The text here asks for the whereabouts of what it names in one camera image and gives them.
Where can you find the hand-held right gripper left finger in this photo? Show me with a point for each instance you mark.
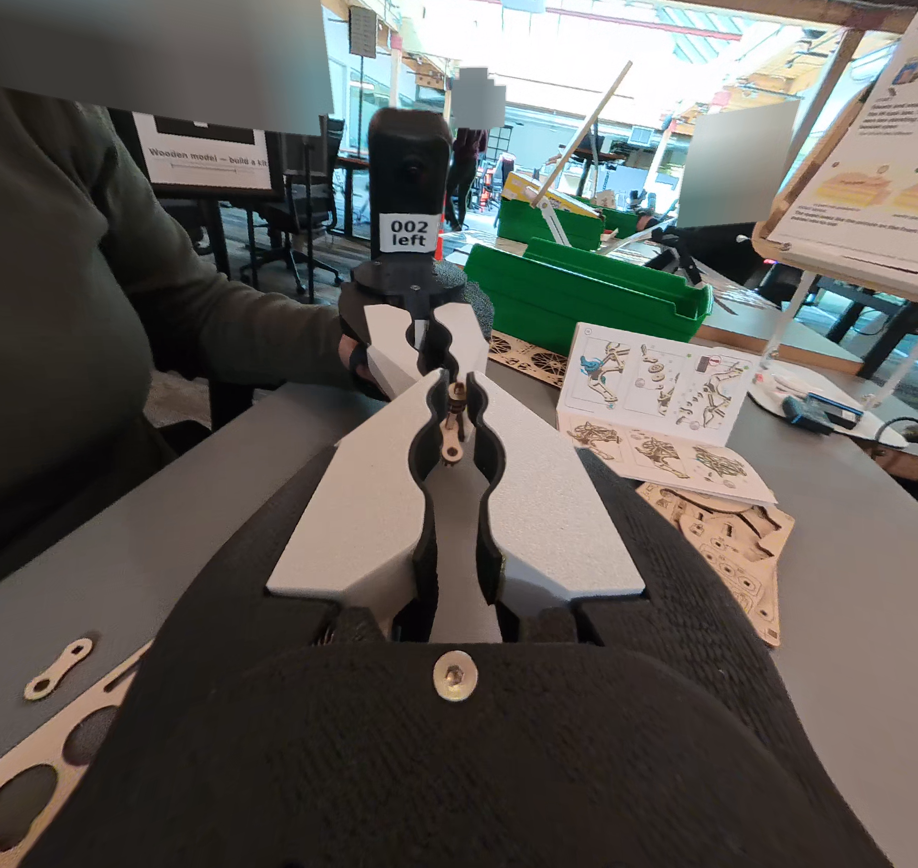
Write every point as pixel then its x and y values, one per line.
pixel 351 517

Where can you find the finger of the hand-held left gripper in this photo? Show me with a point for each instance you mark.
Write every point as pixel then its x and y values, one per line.
pixel 387 352
pixel 466 337

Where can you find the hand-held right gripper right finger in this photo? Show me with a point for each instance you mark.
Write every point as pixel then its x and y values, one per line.
pixel 559 517

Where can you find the person's left forearm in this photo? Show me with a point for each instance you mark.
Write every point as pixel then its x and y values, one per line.
pixel 251 330

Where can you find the flat wooden link piece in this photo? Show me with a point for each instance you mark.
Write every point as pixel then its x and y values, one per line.
pixel 61 667

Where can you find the laser-cut wooden parts sheet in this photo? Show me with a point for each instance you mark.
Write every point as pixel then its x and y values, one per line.
pixel 731 545

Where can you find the person's left hand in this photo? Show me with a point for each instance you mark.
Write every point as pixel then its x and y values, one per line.
pixel 357 370

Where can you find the wooden sheet with wheel cut-outs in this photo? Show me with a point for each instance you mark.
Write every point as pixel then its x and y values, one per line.
pixel 531 359

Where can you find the orange traffic cone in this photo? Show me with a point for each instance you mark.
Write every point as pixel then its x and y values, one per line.
pixel 440 248

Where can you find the black mesh office chair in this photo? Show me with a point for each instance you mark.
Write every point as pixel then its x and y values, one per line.
pixel 315 165

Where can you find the yellow cardboard box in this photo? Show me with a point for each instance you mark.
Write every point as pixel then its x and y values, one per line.
pixel 520 187

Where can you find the large green plastic bin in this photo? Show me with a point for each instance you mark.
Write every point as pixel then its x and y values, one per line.
pixel 574 301

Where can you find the small green plastic bin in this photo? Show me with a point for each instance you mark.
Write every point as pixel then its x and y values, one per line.
pixel 523 223

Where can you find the hanging notice board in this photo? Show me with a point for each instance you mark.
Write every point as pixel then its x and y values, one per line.
pixel 363 33

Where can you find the open paper instruction booklet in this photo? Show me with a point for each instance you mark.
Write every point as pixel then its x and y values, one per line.
pixel 645 380

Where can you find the long pale wooden rod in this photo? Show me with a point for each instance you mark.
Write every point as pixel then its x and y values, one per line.
pixel 584 128

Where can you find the black-and-white marker sign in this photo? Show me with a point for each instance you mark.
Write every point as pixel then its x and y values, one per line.
pixel 208 165

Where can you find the white round plate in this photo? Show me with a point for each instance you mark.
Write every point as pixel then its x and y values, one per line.
pixel 767 398

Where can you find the small blue box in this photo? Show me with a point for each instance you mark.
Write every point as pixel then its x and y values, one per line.
pixel 825 409

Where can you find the white clipboard stand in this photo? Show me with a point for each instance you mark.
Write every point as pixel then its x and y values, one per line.
pixel 792 323

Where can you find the person's torso in olive sweater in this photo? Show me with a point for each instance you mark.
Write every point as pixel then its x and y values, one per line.
pixel 57 309

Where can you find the wooden clipboard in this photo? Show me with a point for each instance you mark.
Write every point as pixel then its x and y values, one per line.
pixel 778 219

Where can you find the printed instruction sheet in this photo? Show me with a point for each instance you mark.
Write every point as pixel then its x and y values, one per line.
pixel 860 187

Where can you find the white hinged bracket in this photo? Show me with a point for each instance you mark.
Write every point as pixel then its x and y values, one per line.
pixel 552 223

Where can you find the emptied wooden cut-out frame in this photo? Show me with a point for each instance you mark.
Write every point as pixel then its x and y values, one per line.
pixel 36 750

